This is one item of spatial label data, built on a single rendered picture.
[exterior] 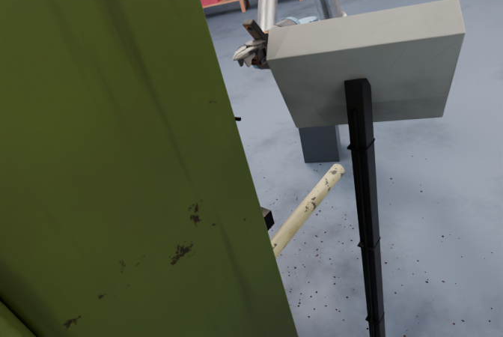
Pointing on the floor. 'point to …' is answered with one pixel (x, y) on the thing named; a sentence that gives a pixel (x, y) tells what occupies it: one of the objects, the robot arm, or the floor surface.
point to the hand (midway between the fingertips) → (236, 56)
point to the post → (361, 102)
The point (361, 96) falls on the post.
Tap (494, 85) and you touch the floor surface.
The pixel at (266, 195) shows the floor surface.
